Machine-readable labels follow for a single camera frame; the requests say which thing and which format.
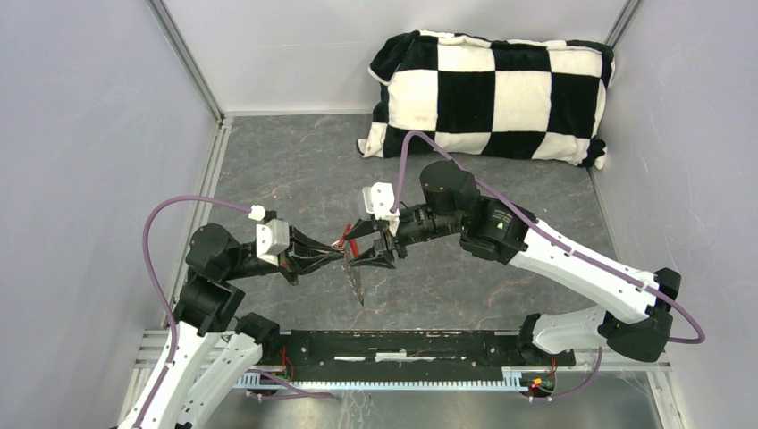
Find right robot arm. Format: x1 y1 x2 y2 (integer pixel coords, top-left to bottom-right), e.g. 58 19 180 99
346 161 681 365

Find red grey keyring holder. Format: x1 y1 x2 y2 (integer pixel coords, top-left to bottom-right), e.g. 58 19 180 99
341 240 365 306

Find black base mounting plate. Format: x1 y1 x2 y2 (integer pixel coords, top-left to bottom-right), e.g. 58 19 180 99
258 330 577 382

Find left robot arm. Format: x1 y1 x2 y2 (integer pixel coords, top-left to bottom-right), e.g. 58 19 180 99
120 220 344 428

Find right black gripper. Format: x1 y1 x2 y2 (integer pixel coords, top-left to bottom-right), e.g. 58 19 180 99
344 203 463 270

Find blue white cable duct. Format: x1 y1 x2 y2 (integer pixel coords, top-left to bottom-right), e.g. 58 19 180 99
232 370 549 393

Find red tag key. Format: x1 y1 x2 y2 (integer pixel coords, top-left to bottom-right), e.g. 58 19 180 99
331 223 351 250

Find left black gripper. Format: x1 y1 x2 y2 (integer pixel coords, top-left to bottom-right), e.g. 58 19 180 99
223 223 348 283

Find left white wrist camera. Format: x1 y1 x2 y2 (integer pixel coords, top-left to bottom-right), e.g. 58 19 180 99
248 205 291 267

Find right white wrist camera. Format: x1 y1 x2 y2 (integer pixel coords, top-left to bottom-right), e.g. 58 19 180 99
359 182 399 222

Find black white checkered pillow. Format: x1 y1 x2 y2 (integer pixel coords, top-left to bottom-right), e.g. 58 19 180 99
357 30 615 169

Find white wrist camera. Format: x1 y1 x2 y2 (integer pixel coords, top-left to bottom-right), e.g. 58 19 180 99
248 205 291 267
359 182 399 222

